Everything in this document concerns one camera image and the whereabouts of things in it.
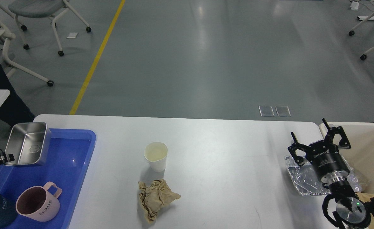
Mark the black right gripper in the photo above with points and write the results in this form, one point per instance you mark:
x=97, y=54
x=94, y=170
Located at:
x=326, y=160

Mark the aluminium foil tray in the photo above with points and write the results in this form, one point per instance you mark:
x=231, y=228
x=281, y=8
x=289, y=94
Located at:
x=305, y=180

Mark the pink home mug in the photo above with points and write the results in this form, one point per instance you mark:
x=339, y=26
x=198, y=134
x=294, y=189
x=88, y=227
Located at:
x=39, y=203

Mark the stainless steel rectangular tray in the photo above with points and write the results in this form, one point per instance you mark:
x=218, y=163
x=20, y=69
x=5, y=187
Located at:
x=28, y=143

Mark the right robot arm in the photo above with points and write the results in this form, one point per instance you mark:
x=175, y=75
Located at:
x=342, y=206

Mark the beige plastic bin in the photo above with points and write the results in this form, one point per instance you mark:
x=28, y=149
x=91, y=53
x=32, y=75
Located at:
x=361, y=154

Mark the brown paper in bin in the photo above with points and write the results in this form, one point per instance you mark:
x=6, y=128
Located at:
x=364, y=197

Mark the white paper cup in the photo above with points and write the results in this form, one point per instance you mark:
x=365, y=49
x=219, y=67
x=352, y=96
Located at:
x=156, y=155

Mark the crumpled brown paper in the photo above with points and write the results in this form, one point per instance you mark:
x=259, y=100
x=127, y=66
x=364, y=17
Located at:
x=154, y=197

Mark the blue plastic tray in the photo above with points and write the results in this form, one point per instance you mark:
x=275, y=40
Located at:
x=69, y=155

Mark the person in dark jeans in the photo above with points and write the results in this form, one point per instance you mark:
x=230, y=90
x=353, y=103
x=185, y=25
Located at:
x=12, y=109

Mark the grey chair with castors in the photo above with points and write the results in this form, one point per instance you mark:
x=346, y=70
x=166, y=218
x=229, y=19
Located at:
x=52, y=9

